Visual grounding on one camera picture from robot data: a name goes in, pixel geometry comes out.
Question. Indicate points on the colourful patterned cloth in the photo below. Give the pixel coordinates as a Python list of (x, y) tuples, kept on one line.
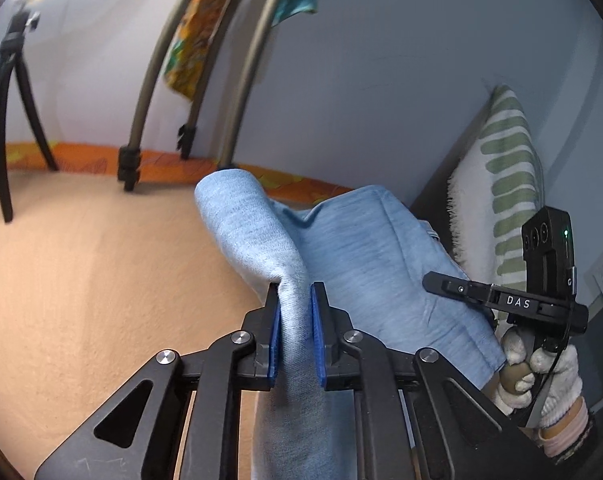
[(191, 50)]

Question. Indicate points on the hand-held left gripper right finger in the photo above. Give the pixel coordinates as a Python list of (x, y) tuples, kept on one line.
[(317, 340)]

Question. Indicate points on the grey metal clothes rack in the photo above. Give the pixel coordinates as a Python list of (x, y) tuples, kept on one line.
[(149, 75)]

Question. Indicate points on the person's right forearm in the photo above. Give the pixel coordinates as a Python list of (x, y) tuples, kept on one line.
[(566, 425)]

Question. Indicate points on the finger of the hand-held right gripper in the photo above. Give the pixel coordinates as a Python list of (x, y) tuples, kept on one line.
[(456, 288)]

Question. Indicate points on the orange patterned bed sheet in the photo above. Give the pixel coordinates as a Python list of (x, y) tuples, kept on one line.
[(81, 155)]

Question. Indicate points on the peach blanket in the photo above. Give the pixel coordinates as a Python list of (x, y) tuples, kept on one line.
[(106, 285)]

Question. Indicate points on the green striped white pillow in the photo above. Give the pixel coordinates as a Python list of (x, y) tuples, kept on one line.
[(506, 170)]

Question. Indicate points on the black tripod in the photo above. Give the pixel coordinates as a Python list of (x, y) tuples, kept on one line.
[(1, 110)]

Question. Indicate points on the person's right hand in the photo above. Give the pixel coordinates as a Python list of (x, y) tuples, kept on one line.
[(561, 380)]

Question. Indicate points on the dark headboard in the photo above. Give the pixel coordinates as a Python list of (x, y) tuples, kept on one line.
[(451, 160)]

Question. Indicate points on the light blue pants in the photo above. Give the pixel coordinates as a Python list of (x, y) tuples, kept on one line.
[(381, 260)]

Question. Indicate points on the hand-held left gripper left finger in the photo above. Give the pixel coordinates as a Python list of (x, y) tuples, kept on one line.
[(274, 340)]

